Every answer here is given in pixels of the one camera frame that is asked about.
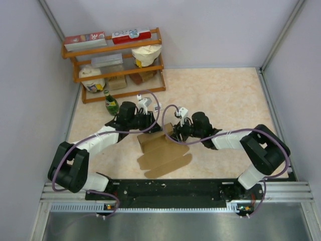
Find green glass bottle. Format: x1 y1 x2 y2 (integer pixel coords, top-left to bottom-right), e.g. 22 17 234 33
104 89 119 116

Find brown cardboard box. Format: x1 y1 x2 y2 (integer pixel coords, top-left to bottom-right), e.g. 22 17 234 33
137 124 193 179

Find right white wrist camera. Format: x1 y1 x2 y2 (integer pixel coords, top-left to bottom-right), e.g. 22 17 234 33
175 106 188 127

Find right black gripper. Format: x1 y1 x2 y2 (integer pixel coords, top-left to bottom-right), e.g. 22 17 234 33
169 116 203 144

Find brown bread pieces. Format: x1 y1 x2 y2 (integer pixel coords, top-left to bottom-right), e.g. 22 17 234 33
129 70 157 85

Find clear plastic box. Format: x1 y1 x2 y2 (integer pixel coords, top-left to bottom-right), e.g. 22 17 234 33
91 53 123 68

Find red white wrap box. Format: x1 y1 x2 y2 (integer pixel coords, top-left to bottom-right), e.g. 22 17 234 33
111 28 151 45

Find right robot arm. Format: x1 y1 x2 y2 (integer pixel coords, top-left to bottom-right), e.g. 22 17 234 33
171 108 290 199

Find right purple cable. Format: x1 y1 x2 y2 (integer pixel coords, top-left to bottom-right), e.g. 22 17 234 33
162 104 290 218

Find white paper bag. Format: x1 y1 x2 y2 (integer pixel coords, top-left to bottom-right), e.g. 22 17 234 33
79 65 106 93
131 44 162 68

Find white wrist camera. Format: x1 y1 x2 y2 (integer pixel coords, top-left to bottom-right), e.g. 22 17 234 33
175 106 188 127
136 94 152 114

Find tan cardboard packet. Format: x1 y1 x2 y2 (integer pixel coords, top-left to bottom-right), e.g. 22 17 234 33
106 64 127 90

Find aluminium front rail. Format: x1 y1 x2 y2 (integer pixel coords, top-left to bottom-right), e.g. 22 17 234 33
40 179 313 215

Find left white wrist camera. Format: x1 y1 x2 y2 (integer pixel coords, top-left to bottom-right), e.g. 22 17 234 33
136 94 152 114

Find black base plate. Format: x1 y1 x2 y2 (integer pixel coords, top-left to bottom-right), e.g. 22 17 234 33
85 178 265 209

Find white paper bag lower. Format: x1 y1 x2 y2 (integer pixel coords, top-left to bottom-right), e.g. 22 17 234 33
79 65 106 93

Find wooden shelf rack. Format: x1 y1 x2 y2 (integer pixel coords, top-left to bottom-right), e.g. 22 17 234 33
61 28 166 103

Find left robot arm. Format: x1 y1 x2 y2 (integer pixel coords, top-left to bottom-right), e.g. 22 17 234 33
48 97 161 199

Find red grey foil box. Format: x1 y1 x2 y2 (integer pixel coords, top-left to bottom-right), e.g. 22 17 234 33
64 32 107 51

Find white paper bag upper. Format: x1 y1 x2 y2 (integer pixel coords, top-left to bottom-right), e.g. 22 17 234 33
131 44 162 68

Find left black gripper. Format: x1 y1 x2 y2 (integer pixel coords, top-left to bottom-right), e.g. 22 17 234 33
127 110 163 134

